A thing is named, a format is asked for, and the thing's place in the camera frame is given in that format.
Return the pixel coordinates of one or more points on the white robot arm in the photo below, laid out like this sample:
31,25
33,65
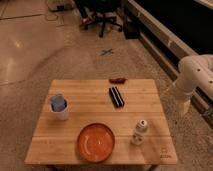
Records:
194,71

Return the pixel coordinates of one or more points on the black office chair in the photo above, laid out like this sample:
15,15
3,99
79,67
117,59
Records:
95,11

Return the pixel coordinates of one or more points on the orange round plate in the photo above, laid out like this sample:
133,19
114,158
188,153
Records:
95,142

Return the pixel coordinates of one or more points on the black rectangular box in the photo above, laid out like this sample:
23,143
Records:
116,97

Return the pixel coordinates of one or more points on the blue cloth in cup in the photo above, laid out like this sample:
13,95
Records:
58,103

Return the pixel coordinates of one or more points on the black box on floor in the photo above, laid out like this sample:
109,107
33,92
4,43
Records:
130,31

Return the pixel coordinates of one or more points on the white cup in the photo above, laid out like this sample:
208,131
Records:
64,114

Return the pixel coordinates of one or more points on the small white bottle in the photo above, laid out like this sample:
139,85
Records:
139,130

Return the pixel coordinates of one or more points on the dark red small object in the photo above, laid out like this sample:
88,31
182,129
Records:
118,80

